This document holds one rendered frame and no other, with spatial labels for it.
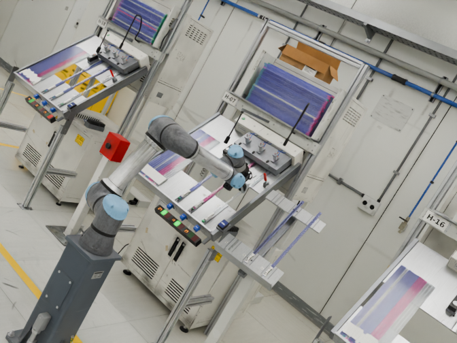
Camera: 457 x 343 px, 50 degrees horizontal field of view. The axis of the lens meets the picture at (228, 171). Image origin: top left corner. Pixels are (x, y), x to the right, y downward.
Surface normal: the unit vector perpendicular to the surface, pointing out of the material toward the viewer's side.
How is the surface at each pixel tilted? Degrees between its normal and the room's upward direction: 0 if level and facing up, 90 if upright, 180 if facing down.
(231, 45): 90
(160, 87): 90
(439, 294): 45
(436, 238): 90
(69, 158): 90
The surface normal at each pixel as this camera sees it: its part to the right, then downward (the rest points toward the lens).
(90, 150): 0.70, 0.49
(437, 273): -0.02, -0.70
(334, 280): -0.52, -0.13
